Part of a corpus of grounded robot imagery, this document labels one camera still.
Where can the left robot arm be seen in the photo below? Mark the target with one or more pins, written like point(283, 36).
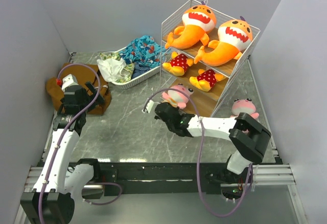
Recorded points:
point(54, 195)

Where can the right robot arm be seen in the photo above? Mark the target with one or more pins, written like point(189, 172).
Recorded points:
point(249, 137)

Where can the brown garment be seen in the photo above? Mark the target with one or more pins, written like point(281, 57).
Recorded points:
point(82, 75)

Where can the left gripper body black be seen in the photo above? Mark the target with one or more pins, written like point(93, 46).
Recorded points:
point(88, 98)

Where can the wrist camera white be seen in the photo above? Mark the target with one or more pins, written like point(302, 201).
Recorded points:
point(67, 81)
point(149, 106)

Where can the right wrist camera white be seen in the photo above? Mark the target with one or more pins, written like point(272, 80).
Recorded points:
point(149, 106)

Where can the yellow frog plush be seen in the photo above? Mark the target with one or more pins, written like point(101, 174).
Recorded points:
point(178, 65)
point(206, 79)

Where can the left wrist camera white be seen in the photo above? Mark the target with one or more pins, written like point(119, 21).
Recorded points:
point(67, 81)

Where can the pink frog plush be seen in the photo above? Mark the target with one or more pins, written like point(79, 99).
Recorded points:
point(244, 106)
point(177, 99)

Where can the blue patterned cloth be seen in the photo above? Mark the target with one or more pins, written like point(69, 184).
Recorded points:
point(143, 53)

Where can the white wire wooden shelf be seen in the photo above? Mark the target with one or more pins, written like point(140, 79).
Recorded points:
point(207, 101)

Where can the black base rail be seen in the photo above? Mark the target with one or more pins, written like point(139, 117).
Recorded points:
point(157, 178)

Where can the white green cloth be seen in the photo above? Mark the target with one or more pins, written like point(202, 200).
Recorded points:
point(113, 68)

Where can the large orange shark plush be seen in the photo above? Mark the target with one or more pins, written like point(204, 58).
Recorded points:
point(198, 21)

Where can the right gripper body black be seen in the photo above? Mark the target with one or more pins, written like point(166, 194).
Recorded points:
point(170, 127)

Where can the white laundry basket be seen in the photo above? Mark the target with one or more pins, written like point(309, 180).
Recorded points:
point(138, 79)

